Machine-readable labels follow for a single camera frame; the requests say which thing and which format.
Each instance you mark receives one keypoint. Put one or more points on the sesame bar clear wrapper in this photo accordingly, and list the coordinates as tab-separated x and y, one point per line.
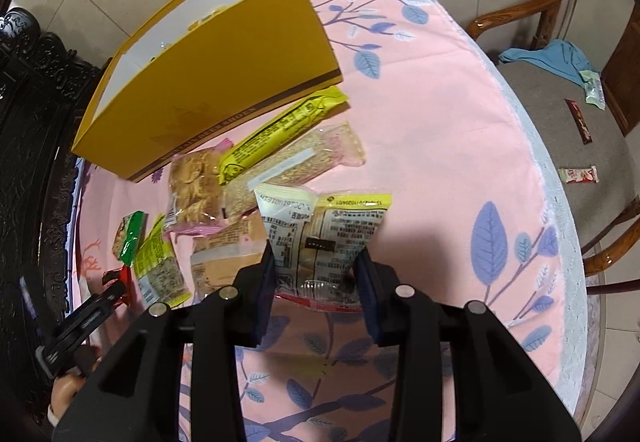
315	153

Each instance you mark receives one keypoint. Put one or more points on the dark carved wooden sofa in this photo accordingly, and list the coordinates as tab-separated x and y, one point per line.
45	89

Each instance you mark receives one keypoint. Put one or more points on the wooden armchair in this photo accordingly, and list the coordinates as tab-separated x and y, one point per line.
606	213

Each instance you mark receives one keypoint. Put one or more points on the pink floral tablecloth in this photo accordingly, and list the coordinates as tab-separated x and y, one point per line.
473	194

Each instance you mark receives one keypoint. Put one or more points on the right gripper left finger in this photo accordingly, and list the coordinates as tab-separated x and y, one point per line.
133	395

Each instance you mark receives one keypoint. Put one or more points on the green yellow seed packet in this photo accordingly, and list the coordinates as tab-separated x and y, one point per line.
157	269

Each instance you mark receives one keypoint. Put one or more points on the yellow green long packet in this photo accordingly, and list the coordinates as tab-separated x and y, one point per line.
278	132

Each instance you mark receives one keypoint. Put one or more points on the blue cloth on chair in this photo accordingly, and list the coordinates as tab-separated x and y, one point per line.
559	57

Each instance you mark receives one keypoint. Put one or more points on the white red packet on chair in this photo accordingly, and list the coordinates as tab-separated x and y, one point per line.
579	175

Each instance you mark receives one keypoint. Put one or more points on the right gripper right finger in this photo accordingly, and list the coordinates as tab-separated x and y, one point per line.
499	393

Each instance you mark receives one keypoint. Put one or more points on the dark red packet on chair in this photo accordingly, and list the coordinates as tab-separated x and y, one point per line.
579	121

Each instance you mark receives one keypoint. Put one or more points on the red snack packet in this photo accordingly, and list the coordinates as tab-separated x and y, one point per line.
122	279

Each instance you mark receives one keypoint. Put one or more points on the white label snack packet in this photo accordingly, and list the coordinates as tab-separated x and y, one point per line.
315	239

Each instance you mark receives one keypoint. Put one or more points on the person left hand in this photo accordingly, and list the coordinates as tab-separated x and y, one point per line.
69	380

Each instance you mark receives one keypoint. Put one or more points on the cartoon green snack packet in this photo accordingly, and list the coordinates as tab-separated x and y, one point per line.
128	237

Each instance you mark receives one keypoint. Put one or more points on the yellow cardboard shoe box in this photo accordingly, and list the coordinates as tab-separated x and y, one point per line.
197	69

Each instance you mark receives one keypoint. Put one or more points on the brown paper snack bag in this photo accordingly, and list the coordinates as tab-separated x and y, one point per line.
217	258

